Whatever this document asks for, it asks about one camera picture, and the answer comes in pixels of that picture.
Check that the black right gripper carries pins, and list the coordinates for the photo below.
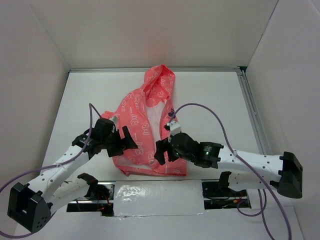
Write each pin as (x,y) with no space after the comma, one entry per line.
(161,146)

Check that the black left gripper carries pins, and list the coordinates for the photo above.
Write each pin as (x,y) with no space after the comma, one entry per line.
(127,143)

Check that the pink jacket with white lining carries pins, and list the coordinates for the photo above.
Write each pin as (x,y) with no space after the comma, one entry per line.
(145,111)

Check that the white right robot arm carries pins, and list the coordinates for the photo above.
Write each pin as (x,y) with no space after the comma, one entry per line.
(241,170)

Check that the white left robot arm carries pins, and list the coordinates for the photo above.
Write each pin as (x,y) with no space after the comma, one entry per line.
(33,204)

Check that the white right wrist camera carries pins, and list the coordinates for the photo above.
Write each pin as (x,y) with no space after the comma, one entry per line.
(173,127)

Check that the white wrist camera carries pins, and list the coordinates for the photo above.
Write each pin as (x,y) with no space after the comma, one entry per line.
(114,119)
(173,127)

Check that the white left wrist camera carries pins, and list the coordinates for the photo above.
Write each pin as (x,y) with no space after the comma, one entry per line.
(114,119)

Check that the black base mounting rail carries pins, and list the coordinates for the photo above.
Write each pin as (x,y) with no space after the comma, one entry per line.
(214,198)

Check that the aluminium frame rail right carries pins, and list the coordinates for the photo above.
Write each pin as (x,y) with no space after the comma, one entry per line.
(255,119)

